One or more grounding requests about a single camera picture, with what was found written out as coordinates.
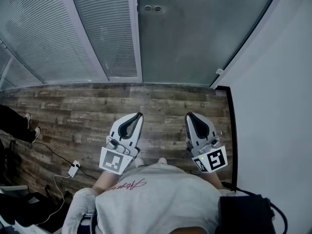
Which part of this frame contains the white table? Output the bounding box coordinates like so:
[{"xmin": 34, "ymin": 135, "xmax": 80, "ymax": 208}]
[{"xmin": 0, "ymin": 184, "xmax": 28, "ymax": 195}]

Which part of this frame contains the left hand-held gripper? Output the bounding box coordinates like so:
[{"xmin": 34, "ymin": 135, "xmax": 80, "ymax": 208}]
[{"xmin": 99, "ymin": 112, "xmax": 144, "ymax": 176}]

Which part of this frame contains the blue white strap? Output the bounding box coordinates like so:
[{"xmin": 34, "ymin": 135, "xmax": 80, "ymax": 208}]
[{"xmin": 81, "ymin": 212, "xmax": 98, "ymax": 234}]

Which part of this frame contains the wide glass partition with blinds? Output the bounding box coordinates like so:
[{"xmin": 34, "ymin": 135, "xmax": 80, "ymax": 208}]
[{"xmin": 0, "ymin": 0, "xmax": 109, "ymax": 85}]

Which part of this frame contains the thin black floor cable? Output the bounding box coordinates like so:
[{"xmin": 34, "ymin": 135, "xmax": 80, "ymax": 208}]
[{"xmin": 0, "ymin": 130, "xmax": 98, "ymax": 180}]

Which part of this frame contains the black baseboard strip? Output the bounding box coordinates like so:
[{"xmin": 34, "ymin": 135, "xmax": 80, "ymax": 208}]
[{"xmin": 216, "ymin": 85, "xmax": 238, "ymax": 194}]

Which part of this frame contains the person's grey t-shirt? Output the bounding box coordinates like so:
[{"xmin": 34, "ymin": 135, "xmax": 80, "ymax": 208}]
[{"xmin": 62, "ymin": 163, "xmax": 236, "ymax": 234}]

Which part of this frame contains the frosted glass door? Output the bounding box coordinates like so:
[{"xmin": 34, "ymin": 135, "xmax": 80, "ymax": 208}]
[{"xmin": 136, "ymin": 0, "xmax": 282, "ymax": 86}]

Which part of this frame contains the thin white cable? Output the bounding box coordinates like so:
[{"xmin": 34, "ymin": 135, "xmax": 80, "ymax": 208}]
[{"xmin": 31, "ymin": 174, "xmax": 71, "ymax": 229}]

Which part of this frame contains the person's right forearm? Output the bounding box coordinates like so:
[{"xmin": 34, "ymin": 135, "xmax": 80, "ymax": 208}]
[{"xmin": 200, "ymin": 171, "xmax": 223, "ymax": 189}]

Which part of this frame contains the narrow glass partition with blinds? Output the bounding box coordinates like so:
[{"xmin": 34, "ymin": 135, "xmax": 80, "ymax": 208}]
[{"xmin": 68, "ymin": 0, "xmax": 143, "ymax": 84}]

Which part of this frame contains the thick black pack cable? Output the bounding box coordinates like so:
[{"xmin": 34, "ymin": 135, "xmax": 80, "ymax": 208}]
[{"xmin": 220, "ymin": 181, "xmax": 289, "ymax": 234}]

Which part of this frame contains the person's left forearm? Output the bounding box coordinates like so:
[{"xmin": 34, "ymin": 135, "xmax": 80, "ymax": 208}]
[{"xmin": 93, "ymin": 170, "xmax": 120, "ymax": 195}]

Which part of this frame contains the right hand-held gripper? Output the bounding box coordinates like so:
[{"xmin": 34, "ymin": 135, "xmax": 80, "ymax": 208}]
[{"xmin": 184, "ymin": 112, "xmax": 229, "ymax": 174}]

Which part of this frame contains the black office chair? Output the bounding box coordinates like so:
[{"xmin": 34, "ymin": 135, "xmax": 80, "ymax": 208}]
[
  {"xmin": 0, "ymin": 184, "xmax": 73, "ymax": 229},
  {"xmin": 0, "ymin": 139, "xmax": 19, "ymax": 180}
]

